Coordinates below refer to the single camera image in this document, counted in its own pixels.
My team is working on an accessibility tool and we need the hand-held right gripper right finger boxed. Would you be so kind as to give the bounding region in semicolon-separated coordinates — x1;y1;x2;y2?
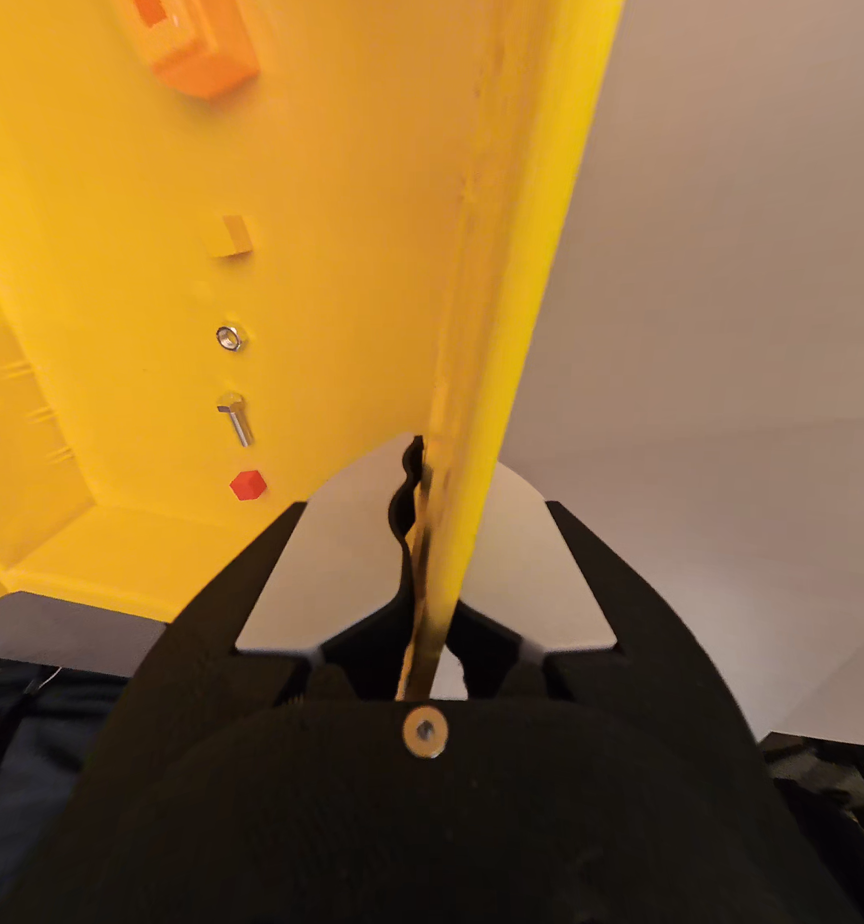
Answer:
454;462;618;661

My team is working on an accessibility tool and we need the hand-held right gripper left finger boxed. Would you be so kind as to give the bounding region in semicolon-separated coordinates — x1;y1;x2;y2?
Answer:
235;434;426;661

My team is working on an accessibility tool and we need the small metal screw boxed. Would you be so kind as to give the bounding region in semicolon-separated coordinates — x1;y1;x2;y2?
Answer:
216;392;255;449

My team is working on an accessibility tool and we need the yellow cube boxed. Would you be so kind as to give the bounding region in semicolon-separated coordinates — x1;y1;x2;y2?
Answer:
209;214;255;261

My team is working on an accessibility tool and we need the yellow plastic bin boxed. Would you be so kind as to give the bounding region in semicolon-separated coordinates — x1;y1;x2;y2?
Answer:
0;0;625;701

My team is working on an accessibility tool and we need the orange cube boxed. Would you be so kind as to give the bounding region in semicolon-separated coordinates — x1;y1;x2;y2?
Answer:
115;0;263;102

